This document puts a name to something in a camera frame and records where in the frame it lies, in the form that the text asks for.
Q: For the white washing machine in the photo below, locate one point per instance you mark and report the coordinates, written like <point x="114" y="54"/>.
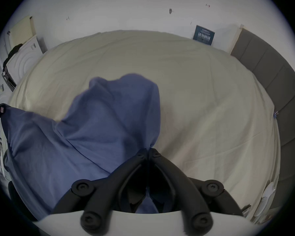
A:
<point x="24" y="60"/>

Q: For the dark blue wall sign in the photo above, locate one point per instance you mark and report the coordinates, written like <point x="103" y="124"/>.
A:
<point x="203" y="35"/>

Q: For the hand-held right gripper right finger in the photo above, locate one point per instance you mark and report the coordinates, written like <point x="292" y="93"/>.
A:
<point x="180" y="183"/>

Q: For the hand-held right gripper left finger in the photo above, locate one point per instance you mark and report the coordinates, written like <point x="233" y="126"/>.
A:
<point x="102" y="193"/>

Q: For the grey padded headboard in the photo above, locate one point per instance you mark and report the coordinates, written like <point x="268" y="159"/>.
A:
<point x="277" y="82"/>

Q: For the blue shirt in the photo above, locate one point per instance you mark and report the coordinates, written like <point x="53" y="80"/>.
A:
<point x="95" y="131"/>

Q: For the bed with beige sheet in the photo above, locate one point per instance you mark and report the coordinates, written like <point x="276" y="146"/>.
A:
<point x="199" y="95"/>

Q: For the cream flat board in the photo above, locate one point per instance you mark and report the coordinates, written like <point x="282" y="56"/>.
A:
<point x="22" y="29"/>

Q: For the small blue sheet clip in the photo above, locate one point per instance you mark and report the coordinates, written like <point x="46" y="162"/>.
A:
<point x="276" y="113"/>

